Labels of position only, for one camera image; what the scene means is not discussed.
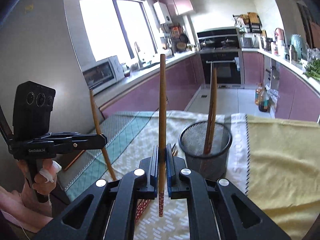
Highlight steel stock pot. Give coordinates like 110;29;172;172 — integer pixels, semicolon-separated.
261;36;273;50

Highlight patterned green white tablecloth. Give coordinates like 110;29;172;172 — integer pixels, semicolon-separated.
56;110;250;240

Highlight teal bag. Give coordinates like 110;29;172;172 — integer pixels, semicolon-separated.
291;34;307;60

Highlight dark sauce bottle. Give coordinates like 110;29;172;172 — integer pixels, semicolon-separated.
259;89;270;112

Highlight white toaster oven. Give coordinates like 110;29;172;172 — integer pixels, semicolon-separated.
82;55;125;90

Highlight black built-in oven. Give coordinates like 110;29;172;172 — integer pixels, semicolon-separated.
200;51;242;85

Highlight person's left hand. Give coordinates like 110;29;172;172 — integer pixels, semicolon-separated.
17;160;62;205

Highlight pink base cabinets with sink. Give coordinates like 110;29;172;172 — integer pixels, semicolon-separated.
100;52;203;120

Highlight white water heater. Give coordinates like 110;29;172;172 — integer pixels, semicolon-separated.
153;1;172;25

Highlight chrome faucet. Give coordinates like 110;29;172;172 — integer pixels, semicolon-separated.
134;42;143;68

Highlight yellow cooking oil bottle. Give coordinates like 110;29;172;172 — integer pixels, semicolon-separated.
255;83;263;105

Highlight small silver appliance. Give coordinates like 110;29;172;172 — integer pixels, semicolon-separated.
240;36;259;48

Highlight black countertop storage rack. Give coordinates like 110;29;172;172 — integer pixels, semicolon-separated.
234;12;263;33

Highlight yellow cloth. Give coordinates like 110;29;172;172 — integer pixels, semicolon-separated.
246;114;320;233

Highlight pink base cabinets with vegetables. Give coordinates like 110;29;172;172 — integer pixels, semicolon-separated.
241;51;320;123

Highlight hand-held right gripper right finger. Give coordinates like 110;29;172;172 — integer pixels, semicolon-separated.
165;144;293;240

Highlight person's left forearm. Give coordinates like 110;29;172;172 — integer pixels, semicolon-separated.
0;185;54;233

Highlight pink wall cabinet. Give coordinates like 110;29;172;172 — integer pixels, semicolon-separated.
160;0;194;16

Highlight green leafy vegetables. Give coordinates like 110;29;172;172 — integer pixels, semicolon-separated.
304;59;320;81

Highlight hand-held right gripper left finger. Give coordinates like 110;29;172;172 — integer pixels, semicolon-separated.
32;145;160;240

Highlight black mesh utensil holder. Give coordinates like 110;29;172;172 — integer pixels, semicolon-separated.
178;121;232;180

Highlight crumpled clear plastic bag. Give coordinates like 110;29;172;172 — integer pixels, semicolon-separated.
306;48;320;63

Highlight black range hood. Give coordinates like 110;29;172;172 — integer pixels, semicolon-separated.
197;28;240;40

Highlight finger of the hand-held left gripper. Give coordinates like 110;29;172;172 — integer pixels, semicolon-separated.
49;131;108;153

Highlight kitchen window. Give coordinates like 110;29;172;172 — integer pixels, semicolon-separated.
79;0;157;62

